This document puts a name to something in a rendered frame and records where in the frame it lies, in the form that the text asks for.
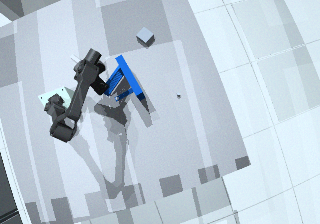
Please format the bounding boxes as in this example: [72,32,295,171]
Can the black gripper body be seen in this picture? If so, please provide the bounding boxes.
[73,60,109,96]

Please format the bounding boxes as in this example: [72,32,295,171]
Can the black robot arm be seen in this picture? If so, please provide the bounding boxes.
[44,48,106,143]

